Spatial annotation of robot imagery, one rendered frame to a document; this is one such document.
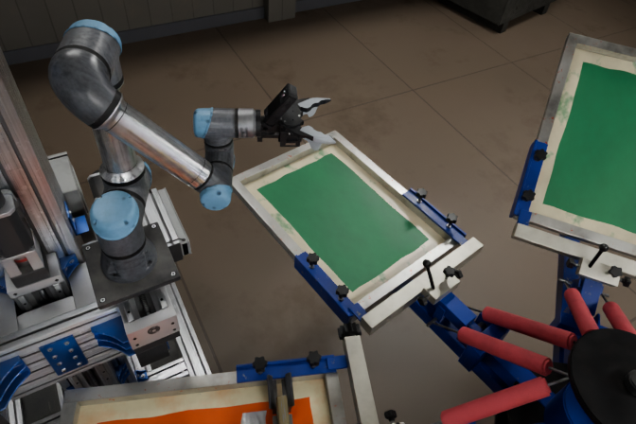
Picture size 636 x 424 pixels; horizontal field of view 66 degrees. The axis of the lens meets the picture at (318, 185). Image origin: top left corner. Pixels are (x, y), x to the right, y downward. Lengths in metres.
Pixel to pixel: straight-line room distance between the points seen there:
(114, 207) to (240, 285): 1.67
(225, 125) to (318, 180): 0.95
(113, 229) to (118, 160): 0.18
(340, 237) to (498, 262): 1.59
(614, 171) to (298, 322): 1.69
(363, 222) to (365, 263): 0.20
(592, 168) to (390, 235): 0.79
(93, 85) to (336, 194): 1.24
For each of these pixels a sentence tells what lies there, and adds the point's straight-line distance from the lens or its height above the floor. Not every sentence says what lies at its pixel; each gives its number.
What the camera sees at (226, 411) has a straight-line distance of 1.60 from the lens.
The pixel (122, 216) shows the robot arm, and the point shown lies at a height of 1.48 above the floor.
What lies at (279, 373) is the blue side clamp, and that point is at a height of 1.00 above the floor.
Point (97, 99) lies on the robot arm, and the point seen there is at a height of 1.84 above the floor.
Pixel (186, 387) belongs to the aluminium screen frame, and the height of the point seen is 0.99.
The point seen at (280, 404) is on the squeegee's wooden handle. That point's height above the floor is 1.06.
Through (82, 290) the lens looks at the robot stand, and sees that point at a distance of 1.62.
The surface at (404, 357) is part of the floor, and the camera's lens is 2.80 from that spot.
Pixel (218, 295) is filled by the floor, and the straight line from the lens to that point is 2.90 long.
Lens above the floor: 2.46
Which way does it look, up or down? 46 degrees down
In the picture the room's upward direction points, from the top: 6 degrees clockwise
